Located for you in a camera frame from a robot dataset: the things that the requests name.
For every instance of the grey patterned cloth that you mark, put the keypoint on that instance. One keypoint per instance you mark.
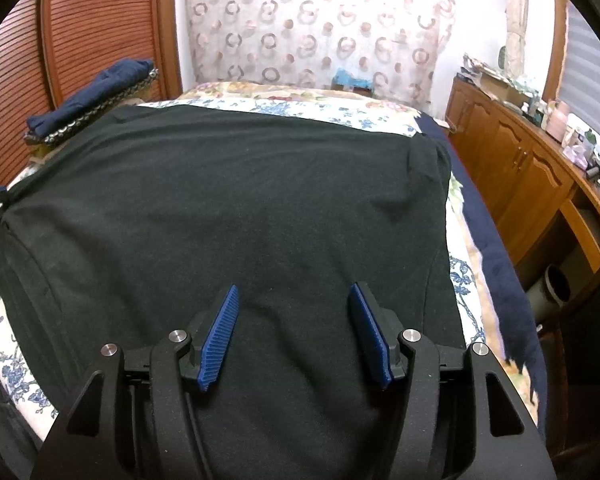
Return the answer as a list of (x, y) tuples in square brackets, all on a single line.
[(85, 120)]

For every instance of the beige hanging bag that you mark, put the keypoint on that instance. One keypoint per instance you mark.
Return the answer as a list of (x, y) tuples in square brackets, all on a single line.
[(516, 20)]

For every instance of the circle patterned curtain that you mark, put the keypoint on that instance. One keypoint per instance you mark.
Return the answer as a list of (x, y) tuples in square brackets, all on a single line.
[(320, 25)]

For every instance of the dark cloth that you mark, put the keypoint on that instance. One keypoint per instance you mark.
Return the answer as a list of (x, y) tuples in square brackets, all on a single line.
[(5, 420)]

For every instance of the wooden louvered door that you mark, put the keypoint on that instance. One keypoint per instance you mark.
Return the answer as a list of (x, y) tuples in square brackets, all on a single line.
[(80, 25)]

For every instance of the folded navy cloth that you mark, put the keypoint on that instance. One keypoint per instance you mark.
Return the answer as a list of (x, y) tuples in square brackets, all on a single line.
[(105, 90)]

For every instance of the blue plastic bag box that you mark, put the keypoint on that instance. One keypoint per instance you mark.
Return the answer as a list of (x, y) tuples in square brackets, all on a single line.
[(352, 82)]

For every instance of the grey cylindrical bin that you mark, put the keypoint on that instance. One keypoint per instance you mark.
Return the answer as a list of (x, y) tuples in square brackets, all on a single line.
[(550, 292)]

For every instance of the black printed t-shirt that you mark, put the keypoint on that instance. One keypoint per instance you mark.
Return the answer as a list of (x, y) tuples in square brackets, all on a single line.
[(230, 210)]

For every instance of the wooden cabinet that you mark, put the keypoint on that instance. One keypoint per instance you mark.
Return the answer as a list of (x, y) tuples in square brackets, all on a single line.
[(505, 160)]

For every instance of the cardboard box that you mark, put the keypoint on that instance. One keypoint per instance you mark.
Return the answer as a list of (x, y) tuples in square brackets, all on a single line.
[(502, 89)]

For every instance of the navy bed sheet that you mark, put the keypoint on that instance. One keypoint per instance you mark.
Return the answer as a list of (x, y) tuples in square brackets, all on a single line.
[(500, 280)]

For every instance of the floral bed blanket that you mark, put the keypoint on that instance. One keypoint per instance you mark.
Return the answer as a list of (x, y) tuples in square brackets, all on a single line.
[(475, 260)]

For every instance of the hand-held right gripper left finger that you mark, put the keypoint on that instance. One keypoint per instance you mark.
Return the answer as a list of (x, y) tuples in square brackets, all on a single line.
[(220, 340)]

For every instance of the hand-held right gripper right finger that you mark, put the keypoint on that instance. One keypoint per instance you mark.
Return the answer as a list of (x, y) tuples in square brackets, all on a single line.
[(372, 340)]

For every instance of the pink container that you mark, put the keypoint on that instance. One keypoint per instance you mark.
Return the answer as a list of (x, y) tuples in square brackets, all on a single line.
[(557, 120)]

